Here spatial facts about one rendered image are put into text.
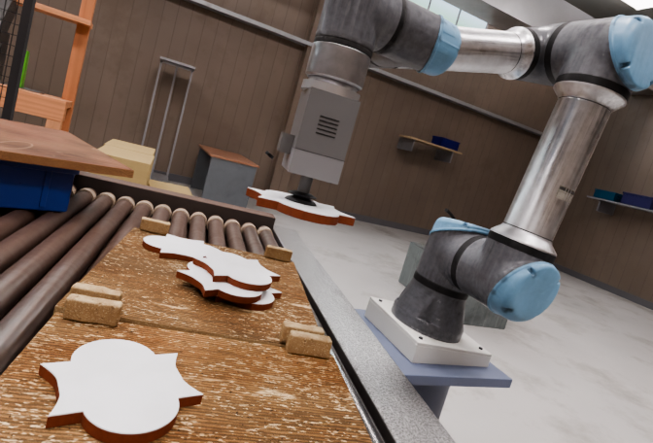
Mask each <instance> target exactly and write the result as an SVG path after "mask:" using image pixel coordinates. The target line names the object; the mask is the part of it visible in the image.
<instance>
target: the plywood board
mask: <svg viewBox="0 0 653 443"><path fill-rule="evenodd" d="M0 160H7V161H13V162H20V163H28V164H35V165H42V166H49V167H55V168H63V169H70V170H77V171H84V172H91V173H98V174H105V175H112V176H120V177H126V178H133V174H134V170H132V169H130V168H129V167H127V166H125V165H124V164H122V163H120V162H119V161H117V160H115V159H113V158H112V157H110V156H108V155H107V154H105V153H102V152H101V151H99V150H97V149H96V148H95V147H93V146H91V145H90V144H88V143H86V142H85V141H83V140H81V139H79V138H78V137H76V136H74V135H73V134H71V133H69V132H67V131H62V130H57V129H52V128H47V127H43V126H38V125H33V124H28V123H22V122H17V121H12V120H7V119H0Z"/></svg>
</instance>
